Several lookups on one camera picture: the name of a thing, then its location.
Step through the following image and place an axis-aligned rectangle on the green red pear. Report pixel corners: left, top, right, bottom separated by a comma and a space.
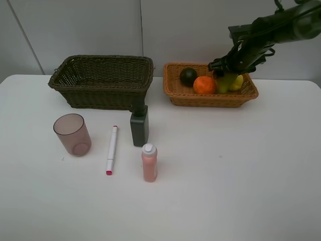
217, 72, 238, 94

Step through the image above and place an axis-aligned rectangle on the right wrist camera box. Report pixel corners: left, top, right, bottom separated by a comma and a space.
228, 24, 251, 39

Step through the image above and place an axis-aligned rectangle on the dark grey pump bottle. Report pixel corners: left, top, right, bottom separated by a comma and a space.
130, 97, 149, 147

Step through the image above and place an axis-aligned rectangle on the white marker with pink cap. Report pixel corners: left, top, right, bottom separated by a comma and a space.
105, 126, 118, 176

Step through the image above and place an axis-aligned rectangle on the dark mangosteen with green calyx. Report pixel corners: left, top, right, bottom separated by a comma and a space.
180, 68, 198, 87

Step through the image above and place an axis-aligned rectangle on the pink bottle with white cap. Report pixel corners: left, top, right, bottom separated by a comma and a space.
141, 143, 157, 182

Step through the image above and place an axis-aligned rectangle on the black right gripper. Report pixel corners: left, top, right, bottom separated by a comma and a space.
208, 40, 276, 76

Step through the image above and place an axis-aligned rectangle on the orange tangerine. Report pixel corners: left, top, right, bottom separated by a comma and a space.
193, 76, 216, 94

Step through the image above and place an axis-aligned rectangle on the dark brown wicker basket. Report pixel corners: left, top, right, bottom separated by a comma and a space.
48, 55, 154, 110

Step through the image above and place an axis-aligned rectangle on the yellow lemon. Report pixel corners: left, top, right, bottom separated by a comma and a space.
229, 75, 244, 91

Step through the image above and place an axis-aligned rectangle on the translucent pink plastic cup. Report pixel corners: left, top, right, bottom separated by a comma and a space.
53, 113, 92, 157

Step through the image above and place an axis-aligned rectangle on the orange wicker basket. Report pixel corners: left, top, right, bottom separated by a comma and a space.
163, 63, 258, 108

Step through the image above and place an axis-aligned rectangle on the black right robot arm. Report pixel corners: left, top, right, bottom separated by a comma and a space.
208, 1, 320, 77

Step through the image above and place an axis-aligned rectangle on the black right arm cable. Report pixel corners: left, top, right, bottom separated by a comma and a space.
273, 0, 301, 13

